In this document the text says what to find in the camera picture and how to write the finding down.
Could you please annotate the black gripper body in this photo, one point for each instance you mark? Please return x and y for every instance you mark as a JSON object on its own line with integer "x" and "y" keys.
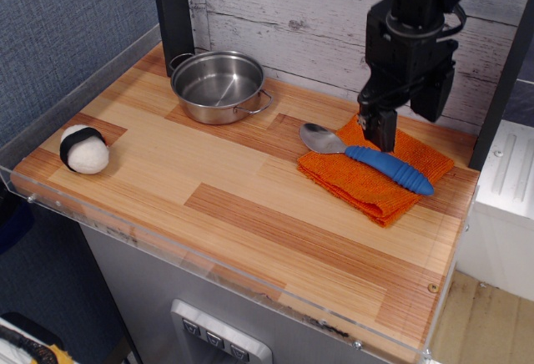
{"x": 398, "y": 65}

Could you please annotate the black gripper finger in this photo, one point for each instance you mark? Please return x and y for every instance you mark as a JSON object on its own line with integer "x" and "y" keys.
{"x": 379, "y": 127}
{"x": 430, "y": 98}

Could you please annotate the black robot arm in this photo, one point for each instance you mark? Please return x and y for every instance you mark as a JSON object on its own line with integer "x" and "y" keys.
{"x": 426, "y": 18}

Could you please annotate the orange folded cloth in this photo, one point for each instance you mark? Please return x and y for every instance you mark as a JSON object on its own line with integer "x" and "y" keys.
{"x": 370, "y": 191}

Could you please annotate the white grooved side cabinet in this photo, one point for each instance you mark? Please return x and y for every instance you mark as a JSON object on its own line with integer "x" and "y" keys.
{"x": 497, "y": 246}

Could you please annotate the stainless steel pot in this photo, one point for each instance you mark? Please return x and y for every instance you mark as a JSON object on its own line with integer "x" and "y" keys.
{"x": 220, "y": 87}

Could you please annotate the silver dispenser button panel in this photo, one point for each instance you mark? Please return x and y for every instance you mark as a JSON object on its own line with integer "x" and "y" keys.
{"x": 218, "y": 334}

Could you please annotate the grey toy fridge cabinet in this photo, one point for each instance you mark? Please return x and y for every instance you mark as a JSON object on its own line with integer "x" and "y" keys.
{"x": 144, "y": 286}

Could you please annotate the white black plush ball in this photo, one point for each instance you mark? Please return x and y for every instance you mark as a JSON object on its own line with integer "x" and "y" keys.
{"x": 83, "y": 149}

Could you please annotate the yellow object bottom left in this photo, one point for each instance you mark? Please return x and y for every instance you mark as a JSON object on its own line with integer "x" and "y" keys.
{"x": 62, "y": 356}

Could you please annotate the black right vertical post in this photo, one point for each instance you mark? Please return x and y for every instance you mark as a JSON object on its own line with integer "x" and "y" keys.
{"x": 509, "y": 74}

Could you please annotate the black vertical post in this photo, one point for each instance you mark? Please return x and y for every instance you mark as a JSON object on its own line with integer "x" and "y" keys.
{"x": 509, "y": 74}
{"x": 175, "y": 28}

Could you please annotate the clear acrylic guard rail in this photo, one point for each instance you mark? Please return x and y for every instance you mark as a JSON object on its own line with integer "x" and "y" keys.
{"x": 228, "y": 204}

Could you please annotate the black left vertical post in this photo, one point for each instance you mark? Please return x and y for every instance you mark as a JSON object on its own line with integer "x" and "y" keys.
{"x": 175, "y": 28}

